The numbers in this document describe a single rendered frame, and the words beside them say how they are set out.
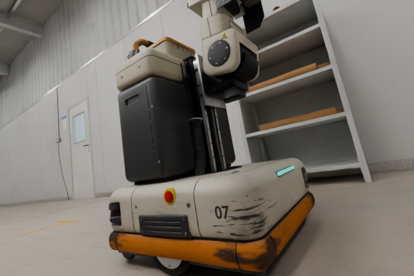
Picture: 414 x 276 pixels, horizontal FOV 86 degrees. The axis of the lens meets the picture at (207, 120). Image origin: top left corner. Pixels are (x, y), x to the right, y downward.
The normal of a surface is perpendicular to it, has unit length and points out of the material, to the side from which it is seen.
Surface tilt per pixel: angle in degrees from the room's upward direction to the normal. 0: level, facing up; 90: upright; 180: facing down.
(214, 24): 90
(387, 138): 90
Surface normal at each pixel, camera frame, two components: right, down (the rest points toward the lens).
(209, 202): -0.58, -0.05
